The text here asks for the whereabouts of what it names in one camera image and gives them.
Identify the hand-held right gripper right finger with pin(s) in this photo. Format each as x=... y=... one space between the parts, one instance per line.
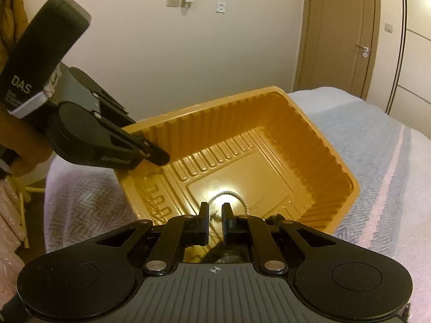
x=227 y=223

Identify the white wardrobe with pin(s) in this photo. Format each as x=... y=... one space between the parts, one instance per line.
x=414 y=40

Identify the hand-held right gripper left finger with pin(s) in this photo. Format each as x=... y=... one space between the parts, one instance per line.
x=204 y=223

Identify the wooden rack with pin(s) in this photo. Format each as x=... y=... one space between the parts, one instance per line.
x=23 y=202

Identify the orange cloth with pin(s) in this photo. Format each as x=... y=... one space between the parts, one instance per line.
x=13 y=6

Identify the wooden door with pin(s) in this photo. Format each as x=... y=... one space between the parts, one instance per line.
x=336 y=23

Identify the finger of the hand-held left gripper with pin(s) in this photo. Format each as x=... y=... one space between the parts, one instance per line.
x=114 y=109
x=156 y=156

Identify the person's left hand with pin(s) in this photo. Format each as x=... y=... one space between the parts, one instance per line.
x=30 y=144

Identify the beige wall outlet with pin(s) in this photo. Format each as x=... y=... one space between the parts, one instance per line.
x=172 y=0

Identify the white wall switch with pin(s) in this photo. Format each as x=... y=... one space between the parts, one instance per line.
x=221 y=7

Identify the small beige wall switch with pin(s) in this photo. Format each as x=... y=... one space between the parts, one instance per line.
x=389 y=28

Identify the orange plastic tray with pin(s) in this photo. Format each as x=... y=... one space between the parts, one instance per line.
x=269 y=134

